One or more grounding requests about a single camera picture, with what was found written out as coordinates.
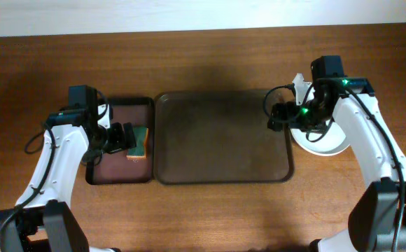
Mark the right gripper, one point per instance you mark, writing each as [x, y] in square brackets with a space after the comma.
[285, 110]

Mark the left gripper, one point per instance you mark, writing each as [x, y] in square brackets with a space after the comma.
[123, 138]

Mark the green and orange sponge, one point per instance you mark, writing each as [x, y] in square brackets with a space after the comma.
[139, 151]

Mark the white plate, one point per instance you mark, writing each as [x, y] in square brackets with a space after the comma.
[334, 141]

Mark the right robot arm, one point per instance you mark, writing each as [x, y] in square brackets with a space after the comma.
[331, 98]

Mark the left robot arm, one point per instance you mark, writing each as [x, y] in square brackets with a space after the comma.
[82, 131]

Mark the black small sponge tray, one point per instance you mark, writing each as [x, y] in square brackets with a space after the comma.
[117, 168]

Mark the large brown serving tray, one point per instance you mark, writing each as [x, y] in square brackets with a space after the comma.
[218, 137]

